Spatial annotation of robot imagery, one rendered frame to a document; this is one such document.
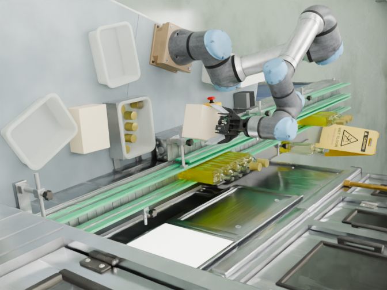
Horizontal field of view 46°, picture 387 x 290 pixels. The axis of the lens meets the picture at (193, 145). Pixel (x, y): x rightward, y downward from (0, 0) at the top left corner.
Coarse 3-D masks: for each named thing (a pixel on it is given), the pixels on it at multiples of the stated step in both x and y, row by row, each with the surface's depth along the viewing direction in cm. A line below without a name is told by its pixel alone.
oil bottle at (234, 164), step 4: (208, 160) 195; (212, 160) 194; (216, 160) 194; (220, 160) 193; (224, 160) 193; (228, 160) 192; (232, 160) 192; (228, 164) 188; (232, 164) 188; (236, 164) 188; (232, 168) 188; (236, 168) 188
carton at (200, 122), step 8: (192, 104) 163; (192, 112) 163; (200, 112) 161; (208, 112) 164; (216, 112) 167; (184, 120) 165; (192, 120) 162; (200, 120) 160; (208, 120) 164; (216, 120) 168; (184, 128) 164; (192, 128) 162; (200, 128) 161; (208, 128) 164; (184, 136) 164; (192, 136) 162; (200, 136) 161; (208, 136) 165; (216, 136) 168
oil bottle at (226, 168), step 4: (200, 164) 191; (204, 164) 191; (208, 164) 190; (212, 164) 190; (216, 164) 189; (220, 164) 189; (224, 164) 188; (220, 168) 184; (224, 168) 184; (228, 168) 184; (224, 172) 183; (228, 172) 183
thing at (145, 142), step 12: (120, 108) 169; (144, 108) 183; (120, 120) 170; (132, 120) 184; (144, 120) 185; (120, 132) 171; (132, 132) 185; (144, 132) 186; (132, 144) 185; (144, 144) 187; (132, 156) 176
